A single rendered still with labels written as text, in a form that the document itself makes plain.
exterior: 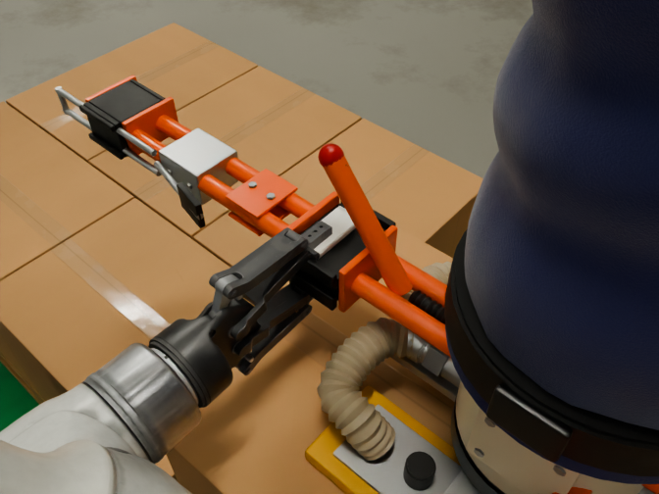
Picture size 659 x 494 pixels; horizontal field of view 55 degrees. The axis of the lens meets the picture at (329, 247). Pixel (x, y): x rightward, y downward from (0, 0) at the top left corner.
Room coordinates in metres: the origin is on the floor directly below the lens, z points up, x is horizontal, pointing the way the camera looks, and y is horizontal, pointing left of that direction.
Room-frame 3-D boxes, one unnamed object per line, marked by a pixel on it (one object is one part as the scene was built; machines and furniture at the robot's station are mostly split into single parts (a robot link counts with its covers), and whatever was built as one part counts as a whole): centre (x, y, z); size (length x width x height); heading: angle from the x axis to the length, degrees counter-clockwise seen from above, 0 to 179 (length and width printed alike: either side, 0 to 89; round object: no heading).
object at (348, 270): (0.44, -0.01, 1.08); 0.10 x 0.08 x 0.06; 139
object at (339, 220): (0.44, 0.00, 1.10); 0.07 x 0.03 x 0.01; 138
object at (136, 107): (0.67, 0.25, 1.08); 0.08 x 0.07 x 0.05; 49
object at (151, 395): (0.27, 0.15, 1.07); 0.09 x 0.06 x 0.09; 48
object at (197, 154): (0.58, 0.15, 1.07); 0.07 x 0.07 x 0.04; 49
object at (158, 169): (0.60, 0.24, 1.08); 0.31 x 0.03 x 0.05; 49
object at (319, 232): (0.42, 0.02, 1.12); 0.05 x 0.01 x 0.03; 138
